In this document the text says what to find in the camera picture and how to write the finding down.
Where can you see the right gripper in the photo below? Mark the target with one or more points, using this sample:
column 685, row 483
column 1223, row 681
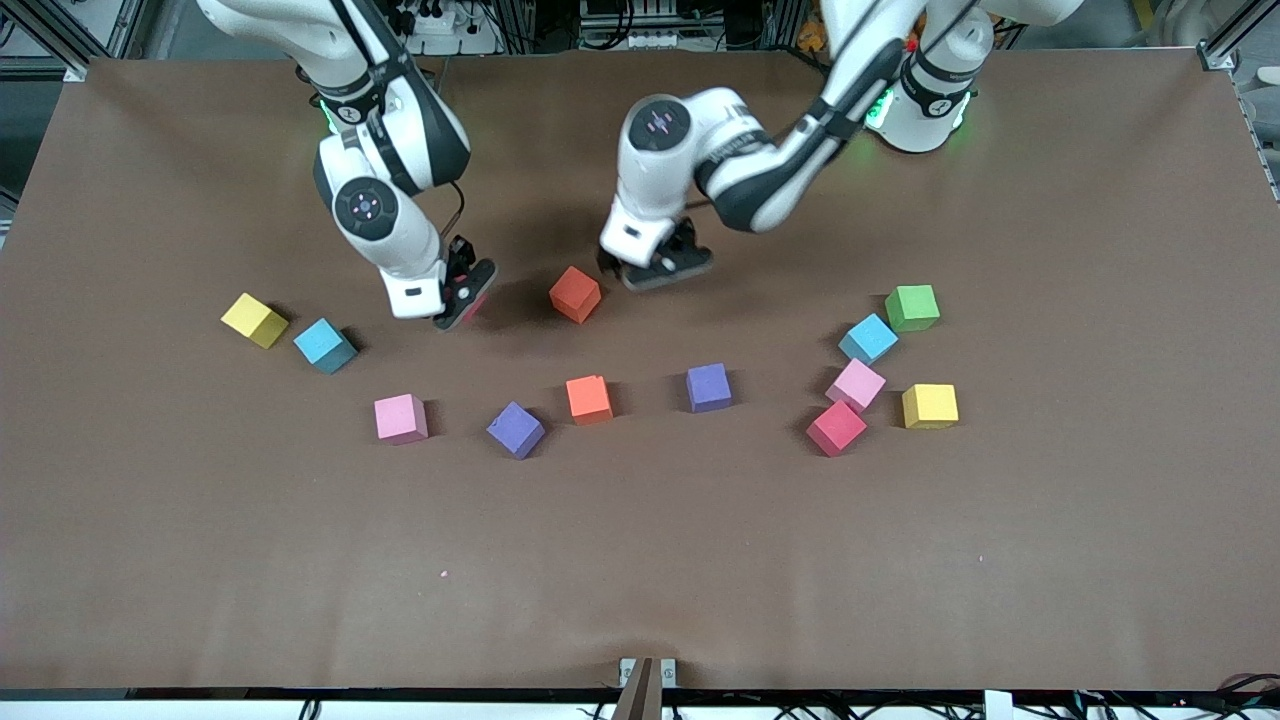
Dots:
column 460, row 256

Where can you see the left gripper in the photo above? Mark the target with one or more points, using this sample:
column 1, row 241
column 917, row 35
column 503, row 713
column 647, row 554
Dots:
column 684, row 240

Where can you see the red foam cube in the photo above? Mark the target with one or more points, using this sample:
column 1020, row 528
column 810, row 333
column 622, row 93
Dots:
column 835, row 426
column 480, row 303

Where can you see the orange foam cube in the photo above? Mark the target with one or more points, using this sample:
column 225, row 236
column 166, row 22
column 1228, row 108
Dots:
column 574, row 290
column 588, row 397

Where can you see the purple foam cube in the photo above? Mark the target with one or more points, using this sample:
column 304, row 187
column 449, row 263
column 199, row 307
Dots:
column 514, row 427
column 708, row 385

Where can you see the pink foam cube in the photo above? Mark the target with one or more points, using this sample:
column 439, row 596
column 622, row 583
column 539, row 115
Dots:
column 857, row 383
column 399, row 417

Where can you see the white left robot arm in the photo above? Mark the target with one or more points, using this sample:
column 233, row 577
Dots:
column 760, row 170

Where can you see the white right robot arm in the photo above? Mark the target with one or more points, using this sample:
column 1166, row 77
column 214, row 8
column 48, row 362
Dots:
column 400, row 140

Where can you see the blue foam cube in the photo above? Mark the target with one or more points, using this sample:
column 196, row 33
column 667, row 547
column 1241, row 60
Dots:
column 867, row 337
column 322, row 342

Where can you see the yellow foam cube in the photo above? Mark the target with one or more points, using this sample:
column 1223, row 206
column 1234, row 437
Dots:
column 929, row 403
column 252, row 318

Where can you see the green foam cube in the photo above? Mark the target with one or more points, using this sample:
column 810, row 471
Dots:
column 911, row 305

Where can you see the paper table cover sheet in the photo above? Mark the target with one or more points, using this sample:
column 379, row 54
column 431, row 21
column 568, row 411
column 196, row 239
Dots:
column 640, row 550

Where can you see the white tag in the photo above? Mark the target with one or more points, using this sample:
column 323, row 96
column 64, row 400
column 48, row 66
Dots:
column 998, row 706

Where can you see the aluminium frame profile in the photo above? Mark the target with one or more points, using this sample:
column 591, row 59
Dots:
column 125, row 25
column 1225, row 45

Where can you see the metal table edge bracket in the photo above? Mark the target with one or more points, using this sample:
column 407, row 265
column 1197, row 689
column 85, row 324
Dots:
column 665, row 672

